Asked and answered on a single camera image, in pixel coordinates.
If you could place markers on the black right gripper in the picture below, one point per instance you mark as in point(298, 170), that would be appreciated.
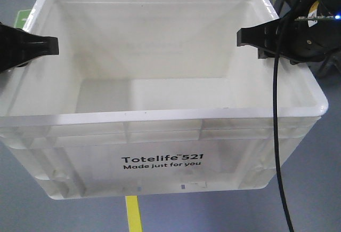
point(311, 32)

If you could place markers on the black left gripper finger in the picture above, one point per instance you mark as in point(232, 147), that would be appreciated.
point(19, 47)

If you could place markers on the white plastic tote box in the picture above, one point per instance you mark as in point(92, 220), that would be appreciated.
point(145, 97)

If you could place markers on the green floor sign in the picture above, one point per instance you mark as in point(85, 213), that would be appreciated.
point(23, 19)

